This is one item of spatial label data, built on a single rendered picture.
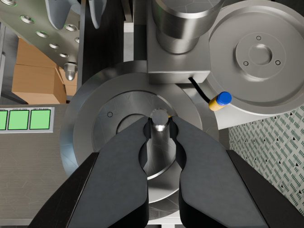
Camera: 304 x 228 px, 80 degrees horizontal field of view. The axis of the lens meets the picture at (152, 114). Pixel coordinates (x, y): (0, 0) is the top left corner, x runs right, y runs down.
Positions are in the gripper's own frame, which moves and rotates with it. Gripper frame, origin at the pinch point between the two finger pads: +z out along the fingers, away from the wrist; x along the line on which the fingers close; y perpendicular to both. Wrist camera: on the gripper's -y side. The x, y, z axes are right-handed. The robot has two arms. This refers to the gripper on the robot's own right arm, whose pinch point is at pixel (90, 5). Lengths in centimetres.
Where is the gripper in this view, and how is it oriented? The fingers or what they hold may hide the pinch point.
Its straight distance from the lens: 26.9
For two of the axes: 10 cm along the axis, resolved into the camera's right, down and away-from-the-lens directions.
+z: 0.2, 1.7, 9.9
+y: 0.2, 9.9, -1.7
